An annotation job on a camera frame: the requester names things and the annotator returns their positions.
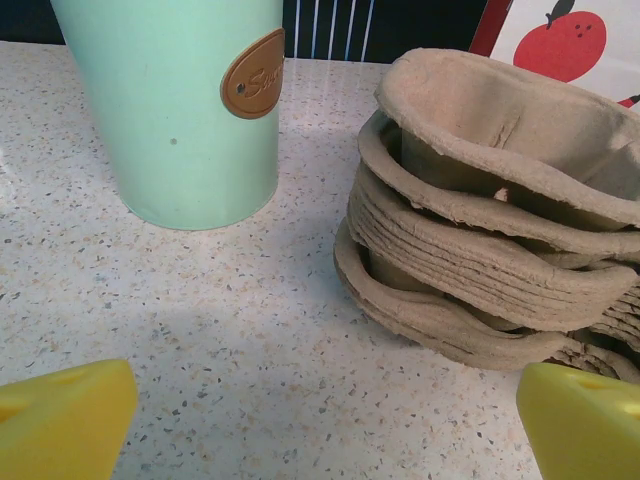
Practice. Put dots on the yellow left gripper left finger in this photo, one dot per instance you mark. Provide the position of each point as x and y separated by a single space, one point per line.
60 425

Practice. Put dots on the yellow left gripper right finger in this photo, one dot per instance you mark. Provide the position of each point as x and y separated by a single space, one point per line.
585 430

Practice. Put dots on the brown pulp cup carrier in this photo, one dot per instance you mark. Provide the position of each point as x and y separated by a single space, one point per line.
500 100

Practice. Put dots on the white red paper gift bag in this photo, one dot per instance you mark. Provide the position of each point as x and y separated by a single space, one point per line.
560 45

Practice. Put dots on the stack of pulp cup carriers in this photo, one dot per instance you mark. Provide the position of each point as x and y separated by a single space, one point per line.
450 280

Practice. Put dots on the mint green straw holder cup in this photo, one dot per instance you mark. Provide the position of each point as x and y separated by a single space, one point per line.
165 125

